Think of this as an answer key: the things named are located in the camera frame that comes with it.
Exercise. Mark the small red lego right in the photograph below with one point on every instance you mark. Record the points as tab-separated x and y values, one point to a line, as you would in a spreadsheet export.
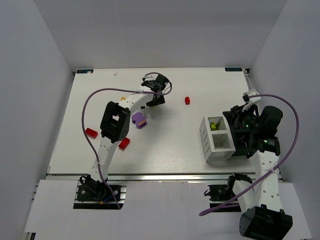
187	100

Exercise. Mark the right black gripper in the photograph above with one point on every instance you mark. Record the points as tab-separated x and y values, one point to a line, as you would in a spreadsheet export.
240	141

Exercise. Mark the purple butterfly lego block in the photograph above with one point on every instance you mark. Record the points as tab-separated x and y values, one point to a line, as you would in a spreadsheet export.
139	120

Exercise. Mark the left blue corner label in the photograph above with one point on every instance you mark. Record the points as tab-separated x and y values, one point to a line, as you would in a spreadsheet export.
84	71

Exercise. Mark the red lego brick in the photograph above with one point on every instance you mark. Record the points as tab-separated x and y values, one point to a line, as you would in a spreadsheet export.
91	133
124	143

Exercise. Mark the long green lego brick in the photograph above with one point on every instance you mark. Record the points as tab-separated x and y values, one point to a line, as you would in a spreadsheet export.
215	126

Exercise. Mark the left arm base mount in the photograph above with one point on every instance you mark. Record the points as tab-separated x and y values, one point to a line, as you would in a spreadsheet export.
86	200

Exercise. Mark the blue corner label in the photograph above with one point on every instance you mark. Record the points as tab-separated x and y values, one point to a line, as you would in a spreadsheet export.
233	69
84	71

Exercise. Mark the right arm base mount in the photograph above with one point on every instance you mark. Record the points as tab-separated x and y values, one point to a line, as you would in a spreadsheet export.
219	193

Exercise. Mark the white slotted container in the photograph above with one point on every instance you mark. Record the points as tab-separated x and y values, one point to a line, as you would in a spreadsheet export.
217	145

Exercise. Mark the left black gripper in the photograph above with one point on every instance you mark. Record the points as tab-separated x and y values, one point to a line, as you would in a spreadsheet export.
157	100

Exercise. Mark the black slotted container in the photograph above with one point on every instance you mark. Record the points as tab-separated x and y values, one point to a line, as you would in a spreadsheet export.
241	140

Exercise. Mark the right blue corner label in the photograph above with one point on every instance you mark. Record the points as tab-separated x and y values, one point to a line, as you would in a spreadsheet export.
233	69

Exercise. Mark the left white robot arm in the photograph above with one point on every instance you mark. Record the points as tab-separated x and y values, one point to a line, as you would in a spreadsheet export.
115	123

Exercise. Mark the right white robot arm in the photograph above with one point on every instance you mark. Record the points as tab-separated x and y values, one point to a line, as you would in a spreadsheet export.
263	216

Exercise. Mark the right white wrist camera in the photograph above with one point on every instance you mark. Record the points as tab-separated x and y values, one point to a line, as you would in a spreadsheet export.
251	97

